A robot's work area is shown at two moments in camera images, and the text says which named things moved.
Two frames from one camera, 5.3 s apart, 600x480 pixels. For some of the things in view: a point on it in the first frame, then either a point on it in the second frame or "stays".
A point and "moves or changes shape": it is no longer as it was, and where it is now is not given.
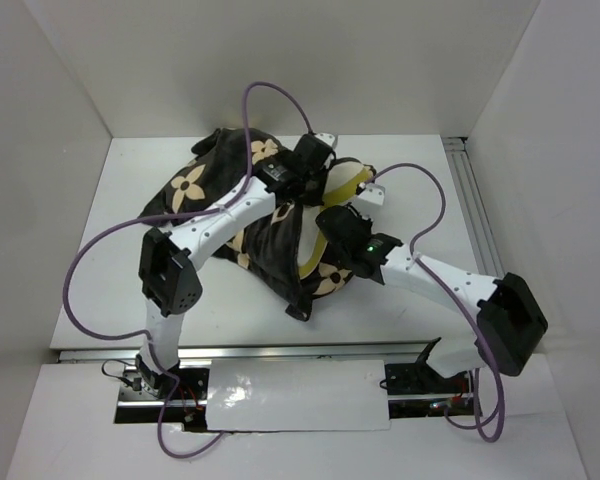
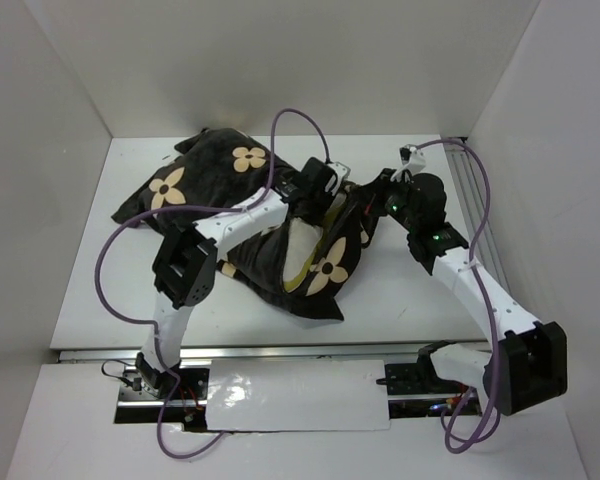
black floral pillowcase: (229, 158) moves or changes shape
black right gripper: (362, 218) → (385, 183)
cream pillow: (342, 183) → (304, 240)
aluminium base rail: (251, 352) stays
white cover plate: (297, 395) stays
